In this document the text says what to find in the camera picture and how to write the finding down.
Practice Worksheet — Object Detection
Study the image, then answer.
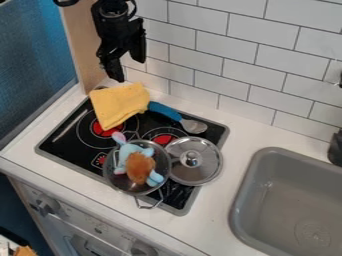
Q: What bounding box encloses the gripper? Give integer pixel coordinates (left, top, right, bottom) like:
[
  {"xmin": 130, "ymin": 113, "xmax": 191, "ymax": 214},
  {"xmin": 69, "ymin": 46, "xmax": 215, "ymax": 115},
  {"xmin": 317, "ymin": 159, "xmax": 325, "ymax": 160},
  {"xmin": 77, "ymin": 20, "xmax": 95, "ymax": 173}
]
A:
[{"xmin": 90, "ymin": 13, "xmax": 149, "ymax": 84}]

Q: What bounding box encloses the toy stove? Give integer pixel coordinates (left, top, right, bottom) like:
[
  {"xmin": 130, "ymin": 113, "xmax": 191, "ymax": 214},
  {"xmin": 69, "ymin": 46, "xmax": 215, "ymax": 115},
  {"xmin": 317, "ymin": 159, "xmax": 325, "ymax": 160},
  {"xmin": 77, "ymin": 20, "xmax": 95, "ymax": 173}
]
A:
[{"xmin": 33, "ymin": 95, "xmax": 232, "ymax": 217}]

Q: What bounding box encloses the blue plush toy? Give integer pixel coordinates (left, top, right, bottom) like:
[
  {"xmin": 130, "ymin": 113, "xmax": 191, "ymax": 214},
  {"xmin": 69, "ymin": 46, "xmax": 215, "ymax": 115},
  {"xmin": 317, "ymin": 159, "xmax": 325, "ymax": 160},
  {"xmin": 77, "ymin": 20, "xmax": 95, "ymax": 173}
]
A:
[{"xmin": 110, "ymin": 131, "xmax": 166, "ymax": 188}]

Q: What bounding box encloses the toy sink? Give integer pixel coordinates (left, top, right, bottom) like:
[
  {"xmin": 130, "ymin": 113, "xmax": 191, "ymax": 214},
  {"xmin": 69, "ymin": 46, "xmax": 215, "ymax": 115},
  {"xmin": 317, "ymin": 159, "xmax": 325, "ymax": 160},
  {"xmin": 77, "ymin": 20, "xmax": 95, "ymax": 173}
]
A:
[{"xmin": 228, "ymin": 146, "xmax": 342, "ymax": 256}]

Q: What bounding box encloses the yellow cloth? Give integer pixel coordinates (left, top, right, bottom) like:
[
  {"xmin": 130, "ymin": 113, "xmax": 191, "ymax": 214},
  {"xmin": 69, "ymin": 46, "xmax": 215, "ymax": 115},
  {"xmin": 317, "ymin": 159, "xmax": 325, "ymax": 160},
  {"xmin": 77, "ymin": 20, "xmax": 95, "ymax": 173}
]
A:
[{"xmin": 88, "ymin": 82, "xmax": 153, "ymax": 132}]

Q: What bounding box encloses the silver pot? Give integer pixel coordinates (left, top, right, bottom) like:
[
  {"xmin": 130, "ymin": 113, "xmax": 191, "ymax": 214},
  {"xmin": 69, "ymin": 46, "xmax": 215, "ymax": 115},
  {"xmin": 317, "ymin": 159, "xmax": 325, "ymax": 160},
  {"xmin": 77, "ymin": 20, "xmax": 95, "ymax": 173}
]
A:
[{"xmin": 101, "ymin": 139, "xmax": 174, "ymax": 210}]

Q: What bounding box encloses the silver pot lid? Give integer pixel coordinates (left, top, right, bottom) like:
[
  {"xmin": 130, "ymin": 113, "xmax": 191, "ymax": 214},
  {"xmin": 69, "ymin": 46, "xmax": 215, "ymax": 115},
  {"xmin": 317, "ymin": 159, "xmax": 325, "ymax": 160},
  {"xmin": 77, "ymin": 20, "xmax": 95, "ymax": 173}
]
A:
[{"xmin": 164, "ymin": 135, "xmax": 225, "ymax": 187}]

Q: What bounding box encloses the blue handled spoon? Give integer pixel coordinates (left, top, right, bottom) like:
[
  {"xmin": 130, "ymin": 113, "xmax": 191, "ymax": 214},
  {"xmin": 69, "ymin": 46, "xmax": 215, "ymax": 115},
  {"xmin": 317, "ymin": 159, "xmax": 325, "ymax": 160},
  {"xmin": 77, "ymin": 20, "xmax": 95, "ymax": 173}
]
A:
[{"xmin": 146, "ymin": 100, "xmax": 209, "ymax": 135}]

